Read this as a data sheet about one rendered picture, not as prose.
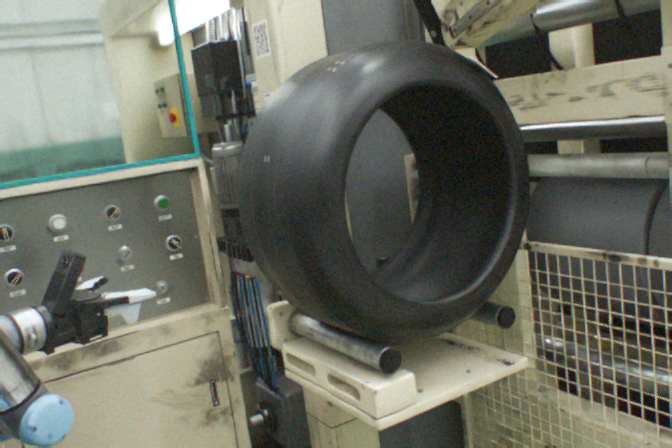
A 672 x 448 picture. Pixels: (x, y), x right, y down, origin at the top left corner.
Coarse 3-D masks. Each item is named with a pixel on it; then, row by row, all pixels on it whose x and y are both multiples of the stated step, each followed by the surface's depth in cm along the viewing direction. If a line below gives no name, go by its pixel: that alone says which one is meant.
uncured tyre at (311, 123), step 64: (320, 64) 121; (384, 64) 113; (448, 64) 119; (256, 128) 123; (320, 128) 108; (448, 128) 149; (512, 128) 128; (256, 192) 117; (320, 192) 107; (448, 192) 153; (512, 192) 130; (256, 256) 125; (320, 256) 109; (448, 256) 150; (512, 256) 131; (384, 320) 116; (448, 320) 123
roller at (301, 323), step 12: (300, 312) 145; (300, 324) 140; (312, 324) 137; (324, 324) 135; (312, 336) 136; (324, 336) 132; (336, 336) 129; (348, 336) 126; (360, 336) 125; (336, 348) 129; (348, 348) 124; (360, 348) 121; (372, 348) 119; (384, 348) 117; (360, 360) 122; (372, 360) 118; (384, 360) 115; (396, 360) 117; (384, 372) 117
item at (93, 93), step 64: (0, 0) 139; (64, 0) 145; (128, 0) 152; (0, 64) 140; (64, 64) 146; (128, 64) 153; (0, 128) 141; (64, 128) 147; (128, 128) 154; (192, 128) 162
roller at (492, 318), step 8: (488, 304) 133; (496, 304) 132; (480, 312) 134; (488, 312) 132; (496, 312) 130; (504, 312) 130; (512, 312) 131; (480, 320) 134; (488, 320) 132; (496, 320) 130; (504, 320) 130; (512, 320) 131; (504, 328) 130
